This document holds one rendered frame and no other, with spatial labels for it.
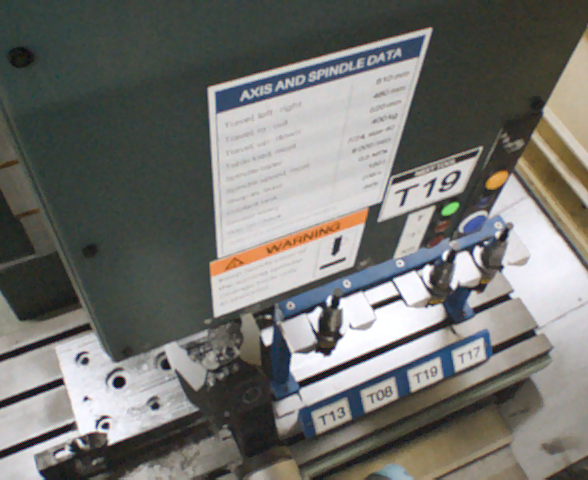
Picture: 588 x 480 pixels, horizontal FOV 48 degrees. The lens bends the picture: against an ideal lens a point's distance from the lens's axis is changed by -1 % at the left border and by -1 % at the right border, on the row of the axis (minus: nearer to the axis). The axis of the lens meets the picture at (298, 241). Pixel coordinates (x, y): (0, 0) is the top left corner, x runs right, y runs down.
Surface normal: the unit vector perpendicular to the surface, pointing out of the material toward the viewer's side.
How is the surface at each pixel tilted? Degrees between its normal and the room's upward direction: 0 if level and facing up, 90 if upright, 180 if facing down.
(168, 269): 90
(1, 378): 0
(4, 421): 0
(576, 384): 24
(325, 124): 90
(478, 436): 7
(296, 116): 90
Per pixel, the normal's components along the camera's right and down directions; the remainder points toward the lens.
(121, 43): 0.42, 0.78
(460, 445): 0.18, -0.57
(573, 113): -0.91, 0.32
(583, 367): -0.30, -0.35
